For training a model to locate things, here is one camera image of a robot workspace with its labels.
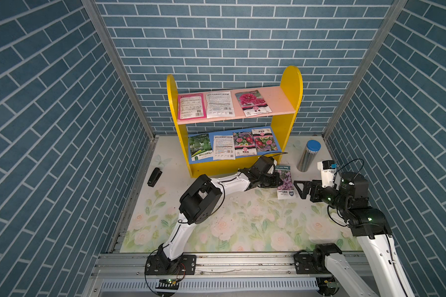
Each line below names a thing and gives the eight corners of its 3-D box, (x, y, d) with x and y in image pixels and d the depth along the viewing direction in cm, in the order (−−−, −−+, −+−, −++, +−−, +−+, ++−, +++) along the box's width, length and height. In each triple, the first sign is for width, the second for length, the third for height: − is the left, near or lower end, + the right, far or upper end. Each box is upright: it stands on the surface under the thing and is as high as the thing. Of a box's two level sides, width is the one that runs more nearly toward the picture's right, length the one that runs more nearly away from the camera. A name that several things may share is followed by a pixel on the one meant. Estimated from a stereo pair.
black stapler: (148, 186, 100) (146, 182, 97) (157, 171, 106) (155, 167, 103) (154, 187, 99) (151, 183, 96) (162, 172, 106) (160, 168, 103)
